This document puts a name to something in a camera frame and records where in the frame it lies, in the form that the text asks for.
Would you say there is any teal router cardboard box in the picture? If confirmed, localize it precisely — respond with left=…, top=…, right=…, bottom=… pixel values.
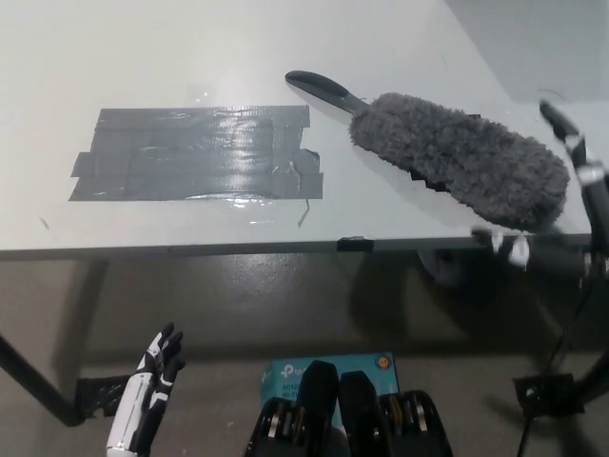
left=259, top=351, right=401, bottom=420

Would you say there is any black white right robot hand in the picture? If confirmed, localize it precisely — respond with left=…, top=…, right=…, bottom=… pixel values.
left=470, top=98, right=609, bottom=287

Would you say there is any black metal table leg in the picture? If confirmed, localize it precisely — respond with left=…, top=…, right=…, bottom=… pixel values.
left=572, top=349, right=609, bottom=416
left=0, top=332, right=85, bottom=427

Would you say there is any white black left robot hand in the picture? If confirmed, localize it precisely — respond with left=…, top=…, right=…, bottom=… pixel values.
left=105, top=321, right=187, bottom=451

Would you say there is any black ribbed robot torso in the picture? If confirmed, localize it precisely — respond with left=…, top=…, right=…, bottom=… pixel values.
left=245, top=360, right=453, bottom=457

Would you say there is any grey fluffy duster black handle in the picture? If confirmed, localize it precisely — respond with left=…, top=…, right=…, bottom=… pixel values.
left=284, top=70, right=571, bottom=235

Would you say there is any small black tape piece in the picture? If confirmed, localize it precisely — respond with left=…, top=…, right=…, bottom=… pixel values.
left=336, top=236, right=375, bottom=252

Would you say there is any grey duct tape patch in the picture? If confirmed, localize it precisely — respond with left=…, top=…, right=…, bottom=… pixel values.
left=68, top=105, right=324, bottom=203

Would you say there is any white round object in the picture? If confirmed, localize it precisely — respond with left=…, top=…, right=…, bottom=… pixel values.
left=418, top=249, right=473, bottom=288

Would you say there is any thin black cable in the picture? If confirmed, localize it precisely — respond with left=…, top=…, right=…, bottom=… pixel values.
left=520, top=259, right=601, bottom=457

